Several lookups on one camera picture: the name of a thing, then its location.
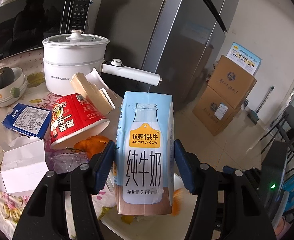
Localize beige wrapper packet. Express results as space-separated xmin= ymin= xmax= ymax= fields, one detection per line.
xmin=70 ymin=73 xmax=115 ymax=115

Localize upper cardboard box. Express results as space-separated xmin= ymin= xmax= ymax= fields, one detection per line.
xmin=208 ymin=55 xmax=256 ymax=108

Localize black metal chair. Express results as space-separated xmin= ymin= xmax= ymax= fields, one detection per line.
xmin=260 ymin=104 xmax=294 ymax=172

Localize white paper box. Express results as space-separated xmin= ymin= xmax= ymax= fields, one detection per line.
xmin=0 ymin=136 xmax=48 ymax=197

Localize lower cardboard box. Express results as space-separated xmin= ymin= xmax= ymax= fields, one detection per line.
xmin=192 ymin=86 xmax=241 ymax=136

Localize blue white product box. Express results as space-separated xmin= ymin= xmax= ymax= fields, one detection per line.
xmin=226 ymin=42 xmax=262 ymax=76

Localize white bowl green handle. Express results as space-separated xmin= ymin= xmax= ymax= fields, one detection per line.
xmin=0 ymin=67 xmax=27 ymax=99

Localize black microwave oven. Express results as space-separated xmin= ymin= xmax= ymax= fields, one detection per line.
xmin=0 ymin=0 xmax=102 ymax=60

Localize grey refrigerator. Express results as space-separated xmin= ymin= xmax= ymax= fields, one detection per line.
xmin=94 ymin=0 xmax=239 ymax=111

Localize white trash bin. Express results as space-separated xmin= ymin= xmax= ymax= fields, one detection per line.
xmin=101 ymin=174 xmax=197 ymax=239

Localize white electric cooking pot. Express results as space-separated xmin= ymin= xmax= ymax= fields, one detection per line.
xmin=43 ymin=29 xmax=161 ymax=96

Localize light blue milk carton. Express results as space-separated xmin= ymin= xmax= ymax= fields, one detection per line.
xmin=114 ymin=92 xmax=174 ymax=216

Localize red instant noodle cup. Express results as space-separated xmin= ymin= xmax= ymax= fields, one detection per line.
xmin=50 ymin=94 xmax=110 ymax=150

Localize dark green pumpkin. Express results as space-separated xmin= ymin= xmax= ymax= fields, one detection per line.
xmin=0 ymin=67 xmax=15 ymax=89

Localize cardboard box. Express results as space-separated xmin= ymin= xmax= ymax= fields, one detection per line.
xmin=208 ymin=55 xmax=256 ymax=108
xmin=192 ymin=86 xmax=241 ymax=136

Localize broom with dustpan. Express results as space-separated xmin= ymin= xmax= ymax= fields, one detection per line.
xmin=247 ymin=85 xmax=275 ymax=125

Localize floral tablecloth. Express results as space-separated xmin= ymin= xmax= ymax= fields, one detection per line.
xmin=0 ymin=49 xmax=122 ymax=239

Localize blue biscuit box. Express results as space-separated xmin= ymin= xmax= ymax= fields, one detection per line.
xmin=2 ymin=103 xmax=52 ymax=139

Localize clear plastic bag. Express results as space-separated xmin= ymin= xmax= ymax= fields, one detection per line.
xmin=45 ymin=150 xmax=88 ymax=174

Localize orange peel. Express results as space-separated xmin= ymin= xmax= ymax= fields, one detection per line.
xmin=73 ymin=135 xmax=109 ymax=160

